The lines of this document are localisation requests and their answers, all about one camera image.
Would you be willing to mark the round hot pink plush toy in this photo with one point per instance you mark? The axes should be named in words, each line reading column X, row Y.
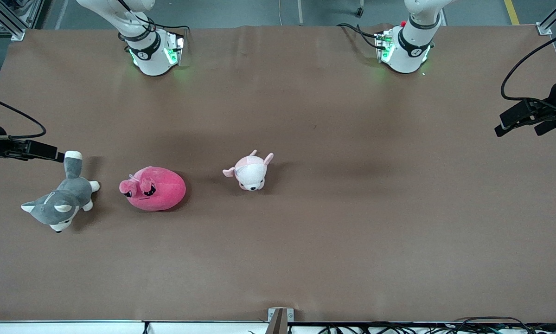
column 159, row 192

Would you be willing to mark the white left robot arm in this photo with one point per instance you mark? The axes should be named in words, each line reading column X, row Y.
column 405, row 55

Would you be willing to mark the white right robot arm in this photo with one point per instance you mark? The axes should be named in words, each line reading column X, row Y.
column 145, row 58

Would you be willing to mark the grey white husky plush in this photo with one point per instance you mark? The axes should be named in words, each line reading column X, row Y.
column 62, row 204

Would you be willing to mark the black caster wheel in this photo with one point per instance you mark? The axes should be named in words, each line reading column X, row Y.
column 360, row 11

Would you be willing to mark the pale pink plush dog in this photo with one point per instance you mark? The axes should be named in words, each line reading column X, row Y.
column 250, row 174

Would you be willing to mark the white thin pole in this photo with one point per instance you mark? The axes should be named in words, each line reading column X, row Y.
column 300, row 11

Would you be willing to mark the aluminium frame post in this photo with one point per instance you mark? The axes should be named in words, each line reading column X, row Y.
column 18, row 21
column 551, row 18

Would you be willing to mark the white table edge rail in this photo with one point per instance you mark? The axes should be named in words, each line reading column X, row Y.
column 73, row 327

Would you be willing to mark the brown camera post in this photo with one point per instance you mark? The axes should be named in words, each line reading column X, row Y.
column 278, row 324

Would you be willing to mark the grey metal bracket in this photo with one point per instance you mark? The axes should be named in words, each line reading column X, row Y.
column 290, row 314

